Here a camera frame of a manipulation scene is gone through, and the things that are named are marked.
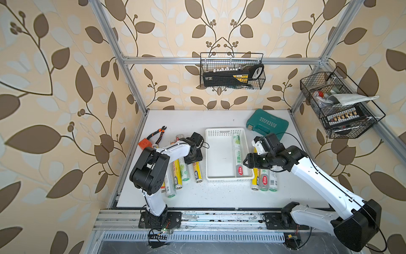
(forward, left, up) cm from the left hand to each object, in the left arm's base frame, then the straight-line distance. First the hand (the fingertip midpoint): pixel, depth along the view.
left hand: (198, 158), depth 94 cm
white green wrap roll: (-2, -23, +3) cm, 24 cm away
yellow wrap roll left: (-10, +11, +1) cm, 15 cm away
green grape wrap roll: (-6, +8, +2) cm, 10 cm away
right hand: (-9, -26, +14) cm, 31 cm away
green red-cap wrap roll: (-13, -36, +2) cm, 38 cm away
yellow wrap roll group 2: (-9, 0, +2) cm, 9 cm away
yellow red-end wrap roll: (-18, +18, 0) cm, 25 cm away
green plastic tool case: (+27, -44, +4) cm, 51 cm away
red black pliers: (+22, +27, -1) cm, 35 cm away
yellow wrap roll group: (-14, -31, +3) cm, 34 cm away
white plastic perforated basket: (+2, -13, -2) cm, 13 cm away
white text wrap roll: (-14, -40, +3) cm, 43 cm away
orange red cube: (+9, +34, +3) cm, 35 cm away
